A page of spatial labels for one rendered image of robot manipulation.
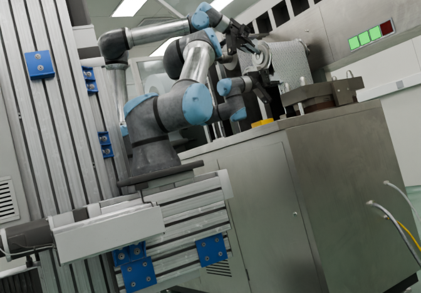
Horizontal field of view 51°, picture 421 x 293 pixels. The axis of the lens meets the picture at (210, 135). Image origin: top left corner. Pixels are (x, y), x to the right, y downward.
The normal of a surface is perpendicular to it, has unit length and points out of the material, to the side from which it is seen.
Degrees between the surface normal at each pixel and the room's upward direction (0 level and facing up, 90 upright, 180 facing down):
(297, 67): 90
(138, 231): 90
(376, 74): 90
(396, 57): 90
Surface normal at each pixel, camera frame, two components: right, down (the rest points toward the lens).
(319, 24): -0.82, 0.18
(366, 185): 0.51, -0.19
